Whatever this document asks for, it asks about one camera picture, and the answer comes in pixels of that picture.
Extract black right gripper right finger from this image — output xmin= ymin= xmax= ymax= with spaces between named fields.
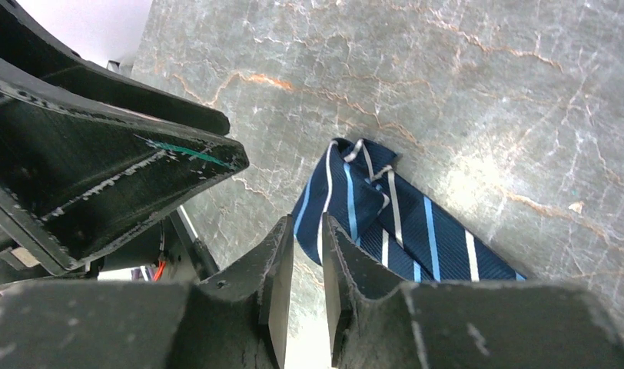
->
xmin=321 ymin=213 xmax=420 ymax=368

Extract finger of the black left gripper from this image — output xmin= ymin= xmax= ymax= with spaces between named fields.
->
xmin=0 ymin=58 xmax=249 ymax=275
xmin=0 ymin=1 xmax=230 ymax=136

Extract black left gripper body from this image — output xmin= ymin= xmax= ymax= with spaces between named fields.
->
xmin=0 ymin=184 xmax=104 ymax=290

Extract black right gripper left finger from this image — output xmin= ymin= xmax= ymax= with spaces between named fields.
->
xmin=197 ymin=214 xmax=294 ymax=368

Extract navy striped tie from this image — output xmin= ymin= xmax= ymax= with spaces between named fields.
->
xmin=293 ymin=138 xmax=526 ymax=282

